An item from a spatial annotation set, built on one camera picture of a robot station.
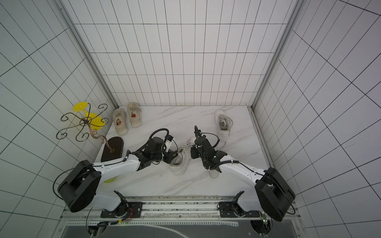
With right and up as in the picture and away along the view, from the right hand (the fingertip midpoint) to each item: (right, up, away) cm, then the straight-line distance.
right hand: (193, 143), depth 86 cm
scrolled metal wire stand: (-50, +8, -21) cm, 55 cm away
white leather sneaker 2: (+20, +11, +11) cm, 26 cm away
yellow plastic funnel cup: (-50, +14, -14) cm, 54 cm away
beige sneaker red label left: (-52, +12, +17) cm, 56 cm away
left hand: (-11, -8, -1) cm, 14 cm away
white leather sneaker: (-6, -7, -5) cm, 10 cm away
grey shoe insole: (+12, -17, -2) cm, 21 cm away
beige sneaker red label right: (-44, +18, +22) cm, 52 cm away
